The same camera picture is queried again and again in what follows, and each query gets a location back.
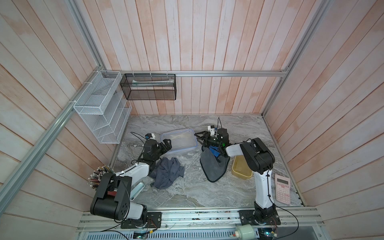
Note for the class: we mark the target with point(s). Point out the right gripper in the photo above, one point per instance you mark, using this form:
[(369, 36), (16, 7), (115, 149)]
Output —
[(202, 138)]

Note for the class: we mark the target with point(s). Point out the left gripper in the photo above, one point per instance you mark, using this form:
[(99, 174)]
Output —
[(168, 146)]

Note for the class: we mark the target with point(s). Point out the clear lunch box blue rim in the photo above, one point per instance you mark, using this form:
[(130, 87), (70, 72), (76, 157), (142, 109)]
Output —
[(182, 141)]

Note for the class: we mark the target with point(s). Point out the dark grey cloth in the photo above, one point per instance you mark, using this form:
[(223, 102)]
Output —
[(166, 172)]

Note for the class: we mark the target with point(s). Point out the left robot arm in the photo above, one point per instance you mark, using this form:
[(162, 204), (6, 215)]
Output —
[(113, 195)]

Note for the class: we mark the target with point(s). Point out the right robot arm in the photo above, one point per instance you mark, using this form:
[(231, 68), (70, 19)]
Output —
[(260, 160)]

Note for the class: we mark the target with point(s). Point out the yellow lunch box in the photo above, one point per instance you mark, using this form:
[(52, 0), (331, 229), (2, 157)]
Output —
[(240, 168)]

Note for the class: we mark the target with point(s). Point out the pale green case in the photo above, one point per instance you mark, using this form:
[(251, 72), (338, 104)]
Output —
[(136, 190)]

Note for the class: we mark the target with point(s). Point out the black mesh basket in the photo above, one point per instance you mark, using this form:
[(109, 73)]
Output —
[(139, 87)]

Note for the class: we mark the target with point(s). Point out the red cup of pencils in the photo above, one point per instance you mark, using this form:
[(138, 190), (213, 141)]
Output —
[(95, 178)]

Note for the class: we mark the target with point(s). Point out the pink calculator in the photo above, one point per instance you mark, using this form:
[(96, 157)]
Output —
[(283, 189)]

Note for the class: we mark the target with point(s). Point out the white cylinder device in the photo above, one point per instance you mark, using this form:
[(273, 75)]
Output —
[(245, 232)]

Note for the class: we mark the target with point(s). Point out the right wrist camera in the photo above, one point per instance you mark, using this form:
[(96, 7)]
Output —
[(212, 130)]

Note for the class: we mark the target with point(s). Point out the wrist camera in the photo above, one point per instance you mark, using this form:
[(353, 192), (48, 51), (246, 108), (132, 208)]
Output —
[(150, 136), (212, 130)]

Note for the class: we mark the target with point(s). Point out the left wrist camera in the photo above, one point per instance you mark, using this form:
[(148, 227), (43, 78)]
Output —
[(150, 136)]

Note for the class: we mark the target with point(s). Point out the white wire mesh shelf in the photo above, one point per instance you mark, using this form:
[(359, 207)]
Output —
[(103, 107)]

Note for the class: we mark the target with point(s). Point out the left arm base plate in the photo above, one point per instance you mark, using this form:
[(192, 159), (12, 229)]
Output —
[(151, 220)]

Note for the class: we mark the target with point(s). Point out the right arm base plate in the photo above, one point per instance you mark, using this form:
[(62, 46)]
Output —
[(255, 218)]

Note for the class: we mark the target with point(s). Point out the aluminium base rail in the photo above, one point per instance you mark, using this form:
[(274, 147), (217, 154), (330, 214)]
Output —
[(290, 223)]

